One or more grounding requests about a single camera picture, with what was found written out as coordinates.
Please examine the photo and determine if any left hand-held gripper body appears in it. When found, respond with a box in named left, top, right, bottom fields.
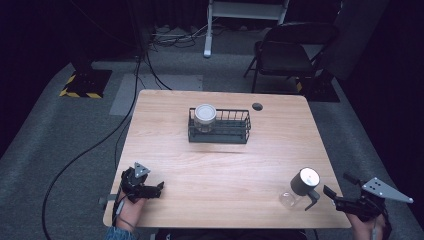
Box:
left=119, top=162, right=151, bottom=204

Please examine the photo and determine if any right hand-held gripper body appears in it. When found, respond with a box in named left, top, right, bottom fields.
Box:
left=335, top=176, right=414, bottom=223

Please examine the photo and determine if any glass jar with silver lid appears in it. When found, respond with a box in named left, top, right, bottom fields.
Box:
left=193, top=103, right=218, bottom=134

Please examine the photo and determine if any dark wire basket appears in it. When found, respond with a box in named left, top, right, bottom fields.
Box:
left=187, top=107, right=252, bottom=145

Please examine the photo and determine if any person's right hand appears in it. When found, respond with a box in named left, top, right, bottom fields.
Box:
left=346, top=213, right=392, bottom=240

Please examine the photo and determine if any person's left hand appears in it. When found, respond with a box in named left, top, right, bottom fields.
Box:
left=114, top=193, right=146, bottom=233

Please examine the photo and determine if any grey clamp on table edge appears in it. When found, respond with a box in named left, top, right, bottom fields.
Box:
left=98, top=194, right=118, bottom=206

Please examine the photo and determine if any tilted glass jar grey cap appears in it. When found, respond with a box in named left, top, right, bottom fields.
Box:
left=278, top=167, right=322, bottom=212

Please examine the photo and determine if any person's dark clothing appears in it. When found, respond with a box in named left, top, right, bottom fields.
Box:
left=154, top=228, right=308, bottom=240

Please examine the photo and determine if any black stand base striped edge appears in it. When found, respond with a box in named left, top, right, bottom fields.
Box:
left=294, top=71, right=341, bottom=103
left=59, top=49, right=113, bottom=100

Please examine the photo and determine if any black folding chair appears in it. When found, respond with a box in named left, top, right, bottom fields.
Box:
left=243, top=21, right=341, bottom=94

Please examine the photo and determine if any grey panel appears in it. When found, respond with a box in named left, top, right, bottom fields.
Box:
left=319, top=0, right=391, bottom=81

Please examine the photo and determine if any white metal stand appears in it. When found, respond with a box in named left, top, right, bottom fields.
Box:
left=203, top=0, right=291, bottom=59

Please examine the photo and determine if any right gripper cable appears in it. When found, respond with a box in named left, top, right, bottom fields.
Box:
left=371, top=203, right=393, bottom=240

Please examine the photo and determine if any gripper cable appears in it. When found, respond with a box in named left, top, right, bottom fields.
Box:
left=371, top=203, right=393, bottom=240
left=111, top=193, right=138, bottom=232

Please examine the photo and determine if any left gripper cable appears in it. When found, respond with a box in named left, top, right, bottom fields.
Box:
left=111, top=193, right=138, bottom=232

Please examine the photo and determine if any thick black floor cable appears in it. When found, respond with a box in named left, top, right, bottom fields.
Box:
left=41, top=54, right=143, bottom=240

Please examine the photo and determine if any bundle of floor cables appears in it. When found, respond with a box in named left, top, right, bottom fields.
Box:
left=149, top=23, right=218, bottom=49

